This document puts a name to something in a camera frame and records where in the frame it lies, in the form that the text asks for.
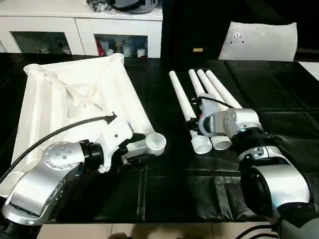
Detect dark robot left foot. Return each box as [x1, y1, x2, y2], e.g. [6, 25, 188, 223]
[109, 231, 130, 239]

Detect red packet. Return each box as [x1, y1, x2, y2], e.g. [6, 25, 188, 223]
[96, 38, 105, 57]

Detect black box with gold label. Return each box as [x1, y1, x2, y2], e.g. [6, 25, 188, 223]
[160, 0, 230, 60]

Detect grey helmet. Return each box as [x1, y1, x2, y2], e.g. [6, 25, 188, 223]
[109, 0, 160, 13]

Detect black tangled items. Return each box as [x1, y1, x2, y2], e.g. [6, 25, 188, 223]
[86, 0, 115, 12]

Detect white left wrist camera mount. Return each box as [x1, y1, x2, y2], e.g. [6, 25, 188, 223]
[97, 117, 133, 174]

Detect white glass-door cabinet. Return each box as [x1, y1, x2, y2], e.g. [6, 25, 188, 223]
[0, 0, 164, 59]

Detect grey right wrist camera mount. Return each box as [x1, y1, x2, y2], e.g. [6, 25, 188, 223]
[198, 93, 225, 118]

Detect white bag with round fitting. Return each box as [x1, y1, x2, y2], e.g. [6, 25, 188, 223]
[218, 21, 299, 62]

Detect black table mat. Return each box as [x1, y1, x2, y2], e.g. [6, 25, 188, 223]
[0, 52, 319, 224]

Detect white plastic table top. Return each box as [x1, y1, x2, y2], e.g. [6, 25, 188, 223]
[0, 53, 167, 200]

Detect white plastic table leg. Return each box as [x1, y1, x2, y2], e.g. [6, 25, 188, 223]
[168, 70, 214, 155]
[205, 70, 244, 109]
[196, 69, 225, 105]
[188, 69, 234, 151]

